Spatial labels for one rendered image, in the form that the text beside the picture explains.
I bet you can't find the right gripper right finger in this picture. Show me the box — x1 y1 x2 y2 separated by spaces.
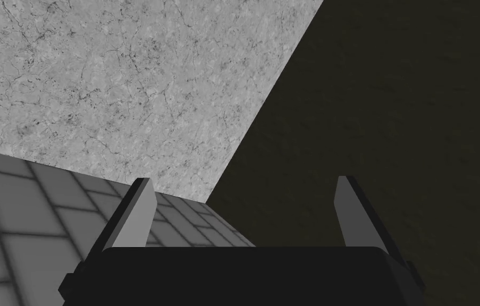
334 175 406 258

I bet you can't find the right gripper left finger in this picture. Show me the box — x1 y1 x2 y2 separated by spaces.
91 177 158 258

